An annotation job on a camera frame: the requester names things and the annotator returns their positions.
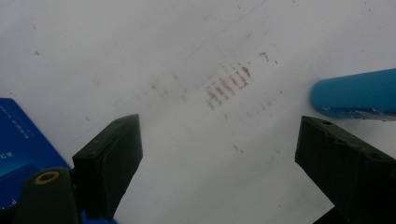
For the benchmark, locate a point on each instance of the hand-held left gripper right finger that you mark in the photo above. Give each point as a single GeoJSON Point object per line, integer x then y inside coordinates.
{"type": "Point", "coordinates": [345, 168]}

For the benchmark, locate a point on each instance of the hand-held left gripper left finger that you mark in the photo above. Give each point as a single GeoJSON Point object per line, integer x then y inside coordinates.
{"type": "Point", "coordinates": [107, 165]}

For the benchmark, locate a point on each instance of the blue plastic bottle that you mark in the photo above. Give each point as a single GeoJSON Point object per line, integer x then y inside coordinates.
{"type": "Point", "coordinates": [358, 93]}

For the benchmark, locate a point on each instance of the blue cardboard box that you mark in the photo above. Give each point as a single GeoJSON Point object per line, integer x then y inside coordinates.
{"type": "Point", "coordinates": [18, 140]}

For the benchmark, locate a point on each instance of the white table mat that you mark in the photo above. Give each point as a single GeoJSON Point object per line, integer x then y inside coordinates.
{"type": "Point", "coordinates": [186, 46]}

